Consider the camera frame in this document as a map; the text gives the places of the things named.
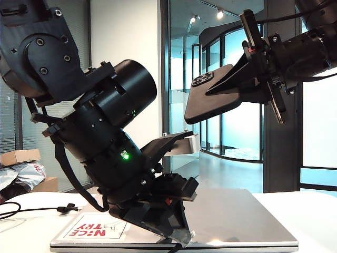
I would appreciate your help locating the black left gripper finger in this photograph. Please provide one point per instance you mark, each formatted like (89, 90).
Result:
(147, 216)
(181, 224)

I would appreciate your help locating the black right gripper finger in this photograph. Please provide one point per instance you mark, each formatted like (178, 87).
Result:
(254, 95)
(237, 79)

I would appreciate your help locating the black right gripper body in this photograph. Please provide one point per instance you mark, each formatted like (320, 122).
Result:
(268, 60)

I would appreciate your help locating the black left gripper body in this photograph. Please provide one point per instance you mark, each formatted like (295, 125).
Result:
(168, 187)

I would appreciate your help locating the black phone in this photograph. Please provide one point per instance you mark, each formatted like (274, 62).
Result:
(210, 105)

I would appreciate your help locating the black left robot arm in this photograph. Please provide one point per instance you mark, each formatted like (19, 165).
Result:
(105, 118)

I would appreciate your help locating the silver Dell laptop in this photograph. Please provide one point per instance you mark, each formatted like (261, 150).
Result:
(237, 218)

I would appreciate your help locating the white red Nice Try sticker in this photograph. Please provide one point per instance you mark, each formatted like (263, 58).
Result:
(87, 229)

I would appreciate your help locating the ceiling spotlight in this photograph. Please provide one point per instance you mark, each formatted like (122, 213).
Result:
(193, 19)
(220, 13)

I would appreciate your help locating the large brown cardboard box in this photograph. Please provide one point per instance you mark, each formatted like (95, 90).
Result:
(47, 184)

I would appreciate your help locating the grey plastic bag red print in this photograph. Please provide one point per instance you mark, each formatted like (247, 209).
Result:
(23, 172)

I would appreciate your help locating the black bag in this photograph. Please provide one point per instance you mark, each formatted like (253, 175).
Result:
(14, 188)

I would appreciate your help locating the small open cardboard box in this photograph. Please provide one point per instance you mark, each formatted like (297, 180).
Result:
(21, 156)

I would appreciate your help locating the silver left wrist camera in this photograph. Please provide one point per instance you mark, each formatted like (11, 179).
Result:
(185, 146)

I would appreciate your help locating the glass door with black frame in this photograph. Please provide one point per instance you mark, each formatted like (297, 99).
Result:
(181, 52)

